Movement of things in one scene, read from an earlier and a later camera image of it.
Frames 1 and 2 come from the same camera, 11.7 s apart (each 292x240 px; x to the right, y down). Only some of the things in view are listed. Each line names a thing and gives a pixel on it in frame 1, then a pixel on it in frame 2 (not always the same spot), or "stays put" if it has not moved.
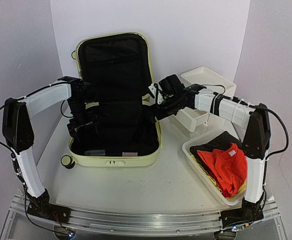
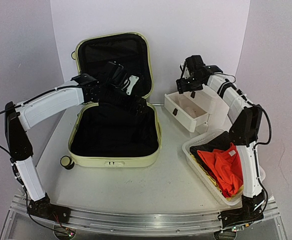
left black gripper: (73, 126) → (129, 108)
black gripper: (170, 87) → (194, 62)
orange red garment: (230, 166) stays put
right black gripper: (157, 113) → (185, 85)
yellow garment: (235, 197) stays put
